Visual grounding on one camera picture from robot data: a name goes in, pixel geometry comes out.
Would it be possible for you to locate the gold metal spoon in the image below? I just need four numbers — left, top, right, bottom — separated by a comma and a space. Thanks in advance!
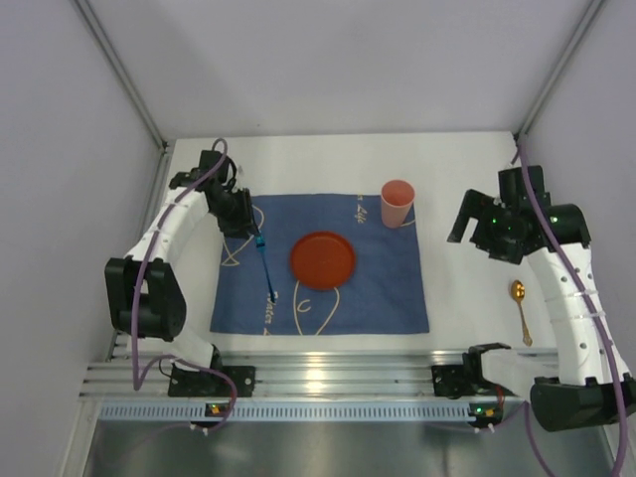
510, 280, 533, 347

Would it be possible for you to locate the pink plastic cup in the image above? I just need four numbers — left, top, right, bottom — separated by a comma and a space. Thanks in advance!
381, 180, 415, 229

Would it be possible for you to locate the blue cloth placemat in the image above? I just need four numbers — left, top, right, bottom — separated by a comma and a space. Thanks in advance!
210, 194, 429, 336

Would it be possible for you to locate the orange plastic plate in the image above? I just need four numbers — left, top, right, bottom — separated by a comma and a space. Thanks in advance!
289, 231, 357, 291

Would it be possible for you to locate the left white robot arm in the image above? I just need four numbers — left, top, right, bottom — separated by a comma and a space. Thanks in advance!
104, 139, 263, 369

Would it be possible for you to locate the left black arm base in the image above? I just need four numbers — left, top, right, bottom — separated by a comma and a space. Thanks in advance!
167, 364, 256, 398

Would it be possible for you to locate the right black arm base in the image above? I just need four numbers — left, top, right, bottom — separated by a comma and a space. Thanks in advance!
430, 365, 505, 399

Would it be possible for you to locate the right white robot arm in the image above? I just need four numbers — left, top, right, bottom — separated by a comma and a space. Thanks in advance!
448, 166, 635, 432

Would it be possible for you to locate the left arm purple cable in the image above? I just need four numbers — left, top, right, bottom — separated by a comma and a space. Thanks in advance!
131, 137, 239, 433

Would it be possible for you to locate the aluminium frame rail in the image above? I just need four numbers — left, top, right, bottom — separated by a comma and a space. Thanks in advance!
79, 350, 462, 399

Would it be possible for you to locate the perforated grey cable duct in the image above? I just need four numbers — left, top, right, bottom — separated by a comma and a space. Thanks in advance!
99, 400, 512, 423

